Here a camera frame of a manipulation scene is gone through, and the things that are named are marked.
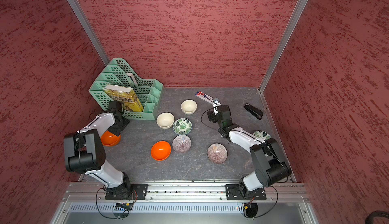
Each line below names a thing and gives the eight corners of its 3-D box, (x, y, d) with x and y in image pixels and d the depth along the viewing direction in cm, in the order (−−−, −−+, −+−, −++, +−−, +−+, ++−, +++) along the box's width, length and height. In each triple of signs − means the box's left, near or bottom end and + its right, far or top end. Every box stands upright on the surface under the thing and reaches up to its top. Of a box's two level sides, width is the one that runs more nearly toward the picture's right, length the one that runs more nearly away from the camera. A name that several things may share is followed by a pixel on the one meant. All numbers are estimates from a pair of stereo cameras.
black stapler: (260, 120, 105) (262, 116, 101) (242, 107, 112) (244, 104, 108) (263, 116, 107) (266, 113, 103) (246, 104, 114) (248, 100, 110)
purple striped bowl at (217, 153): (207, 163, 85) (208, 160, 81) (207, 146, 92) (207, 143, 87) (226, 163, 85) (228, 160, 81) (225, 146, 92) (226, 143, 88)
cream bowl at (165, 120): (156, 130, 98) (154, 126, 93) (159, 116, 105) (157, 112, 101) (173, 130, 98) (172, 126, 94) (175, 116, 105) (174, 112, 101)
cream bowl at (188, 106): (180, 116, 105) (179, 111, 101) (181, 103, 113) (181, 99, 109) (197, 116, 105) (197, 112, 102) (197, 103, 113) (197, 99, 109)
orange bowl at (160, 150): (151, 161, 86) (149, 158, 81) (154, 145, 92) (152, 141, 87) (170, 161, 86) (169, 158, 81) (172, 145, 92) (171, 141, 88)
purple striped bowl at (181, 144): (172, 153, 89) (171, 149, 85) (174, 138, 95) (173, 135, 91) (190, 153, 89) (190, 149, 85) (191, 138, 95) (191, 135, 91)
